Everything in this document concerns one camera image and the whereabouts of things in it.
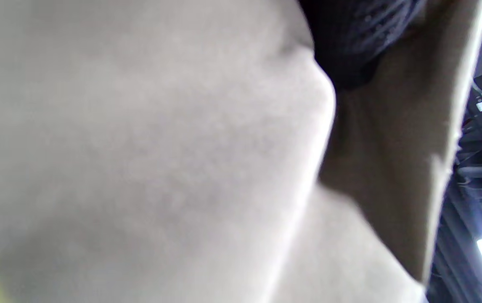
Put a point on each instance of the person's left hand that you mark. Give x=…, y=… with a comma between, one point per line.
x=350, y=38

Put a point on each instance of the brown shorts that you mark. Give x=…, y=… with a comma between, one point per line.
x=161, y=147

